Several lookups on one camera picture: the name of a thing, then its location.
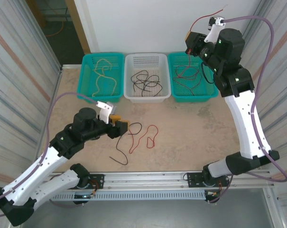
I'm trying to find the black cable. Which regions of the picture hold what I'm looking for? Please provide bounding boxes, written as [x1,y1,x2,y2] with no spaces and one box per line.
[130,70,149,93]
[133,75,163,97]
[109,123,142,165]

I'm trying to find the yellow cable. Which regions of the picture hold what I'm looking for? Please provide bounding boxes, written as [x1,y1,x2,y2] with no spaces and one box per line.
[92,58,117,97]

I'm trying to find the teal plastic basket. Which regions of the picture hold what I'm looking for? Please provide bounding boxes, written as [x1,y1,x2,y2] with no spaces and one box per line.
[76,52,125,105]
[167,52,219,104]

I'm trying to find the white plastic basket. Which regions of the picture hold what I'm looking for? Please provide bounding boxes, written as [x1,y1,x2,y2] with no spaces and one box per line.
[123,53,172,104]

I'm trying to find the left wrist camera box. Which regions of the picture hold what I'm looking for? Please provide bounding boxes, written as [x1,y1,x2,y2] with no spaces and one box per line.
[96,101,117,124]

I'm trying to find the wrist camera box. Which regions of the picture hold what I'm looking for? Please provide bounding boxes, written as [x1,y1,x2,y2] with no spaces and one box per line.
[207,14,226,44]
[96,101,117,124]

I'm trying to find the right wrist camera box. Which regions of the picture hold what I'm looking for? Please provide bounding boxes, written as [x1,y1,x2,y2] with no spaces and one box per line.
[207,14,226,44]

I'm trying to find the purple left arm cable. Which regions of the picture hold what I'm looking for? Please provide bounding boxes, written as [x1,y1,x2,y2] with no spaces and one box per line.
[0,92,99,218]

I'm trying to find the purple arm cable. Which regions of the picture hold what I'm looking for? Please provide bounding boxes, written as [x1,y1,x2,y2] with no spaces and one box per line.
[208,15,287,204]
[0,92,99,218]

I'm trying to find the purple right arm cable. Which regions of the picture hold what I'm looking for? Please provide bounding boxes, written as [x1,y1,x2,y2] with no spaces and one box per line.
[208,15,287,204]

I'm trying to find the aluminium mounting rail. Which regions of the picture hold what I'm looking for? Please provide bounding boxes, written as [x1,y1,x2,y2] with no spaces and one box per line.
[16,168,276,192]

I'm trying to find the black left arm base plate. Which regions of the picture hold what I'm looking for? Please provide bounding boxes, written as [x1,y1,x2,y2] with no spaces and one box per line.
[62,174,105,190]

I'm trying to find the red black power wires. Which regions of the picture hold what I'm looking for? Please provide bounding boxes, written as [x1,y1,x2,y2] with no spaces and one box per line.
[213,181,227,198]
[90,179,104,198]

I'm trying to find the grey slotted cable duct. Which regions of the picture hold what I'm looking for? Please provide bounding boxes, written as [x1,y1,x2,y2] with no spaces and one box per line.
[26,190,207,201]

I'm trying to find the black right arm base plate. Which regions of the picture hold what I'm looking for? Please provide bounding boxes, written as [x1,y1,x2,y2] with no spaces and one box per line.
[187,171,230,188]

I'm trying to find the wooden door frame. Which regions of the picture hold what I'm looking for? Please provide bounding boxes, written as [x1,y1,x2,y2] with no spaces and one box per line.
[65,0,92,54]

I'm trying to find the orange floor cable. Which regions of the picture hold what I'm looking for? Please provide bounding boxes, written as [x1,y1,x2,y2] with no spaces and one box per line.
[45,20,66,38]

